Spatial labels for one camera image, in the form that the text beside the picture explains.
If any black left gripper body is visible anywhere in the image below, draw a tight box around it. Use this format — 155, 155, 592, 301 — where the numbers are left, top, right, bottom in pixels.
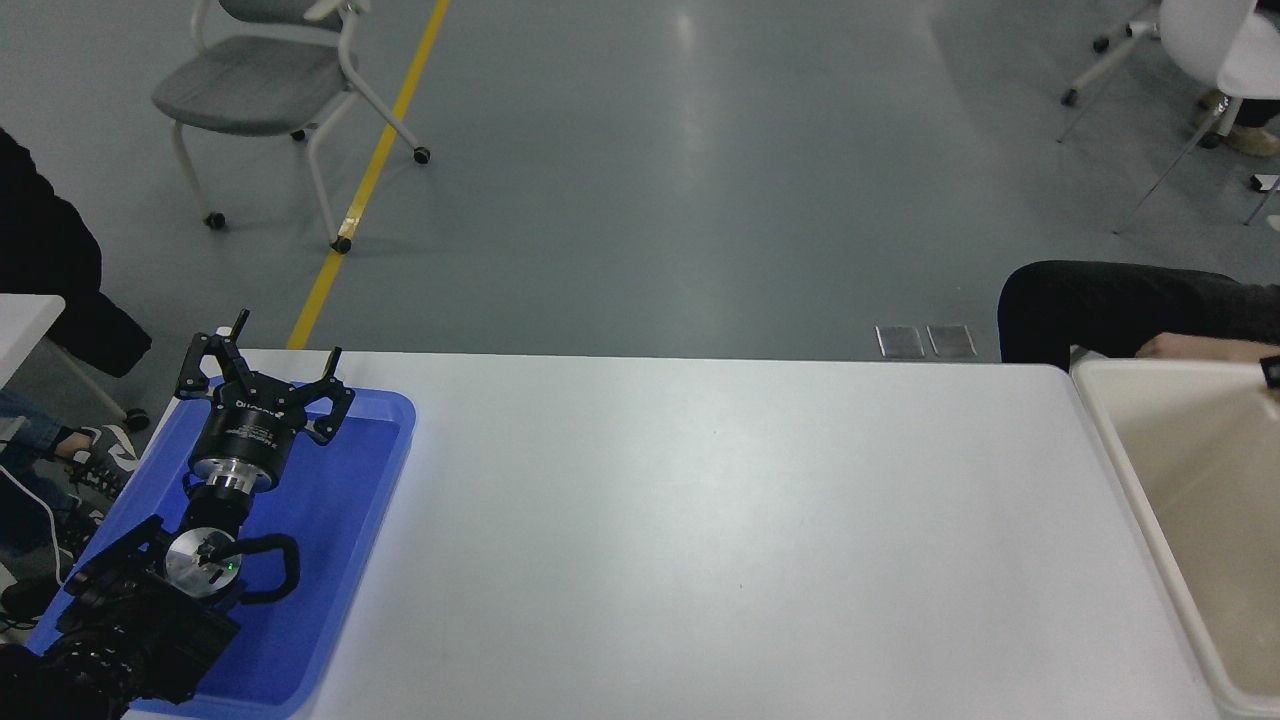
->
188, 378, 309, 473

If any person's hand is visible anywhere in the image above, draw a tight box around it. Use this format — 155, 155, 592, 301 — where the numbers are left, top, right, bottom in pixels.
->
1135, 333, 1214, 363

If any blue plastic tray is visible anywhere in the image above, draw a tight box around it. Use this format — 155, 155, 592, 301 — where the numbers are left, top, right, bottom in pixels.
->
22, 384, 417, 720

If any small white side table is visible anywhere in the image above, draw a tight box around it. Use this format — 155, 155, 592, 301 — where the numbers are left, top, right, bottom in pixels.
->
0, 293, 151, 433

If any person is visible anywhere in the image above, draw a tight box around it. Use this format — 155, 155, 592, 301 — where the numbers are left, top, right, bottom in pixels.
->
0, 128, 153, 561
997, 261, 1280, 373
1195, 88, 1280, 158

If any grey chair with casters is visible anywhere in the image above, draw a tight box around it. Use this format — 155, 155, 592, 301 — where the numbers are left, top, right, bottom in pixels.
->
150, 0, 432, 255

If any large pale plastic bin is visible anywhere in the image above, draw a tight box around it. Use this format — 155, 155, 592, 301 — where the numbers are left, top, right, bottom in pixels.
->
1072, 357, 1280, 717

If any white shell chair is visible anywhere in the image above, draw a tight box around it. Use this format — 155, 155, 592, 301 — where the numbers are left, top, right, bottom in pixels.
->
1112, 0, 1280, 234

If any white cable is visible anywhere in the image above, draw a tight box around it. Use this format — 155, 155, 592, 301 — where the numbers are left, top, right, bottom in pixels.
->
0, 464, 67, 583

